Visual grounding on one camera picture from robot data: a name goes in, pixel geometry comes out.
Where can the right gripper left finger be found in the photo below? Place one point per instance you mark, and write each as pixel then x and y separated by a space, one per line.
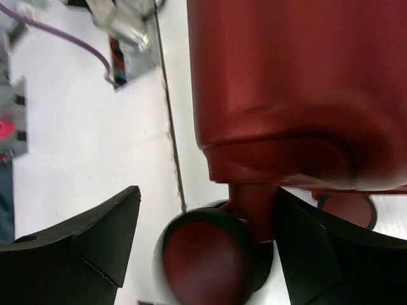
pixel 82 260

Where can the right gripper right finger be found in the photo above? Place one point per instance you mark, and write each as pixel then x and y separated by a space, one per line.
pixel 327 260

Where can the red suitcase blue lining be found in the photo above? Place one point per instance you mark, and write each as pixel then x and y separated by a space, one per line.
pixel 305 96

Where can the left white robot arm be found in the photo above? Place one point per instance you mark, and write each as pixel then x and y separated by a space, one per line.
pixel 13 99

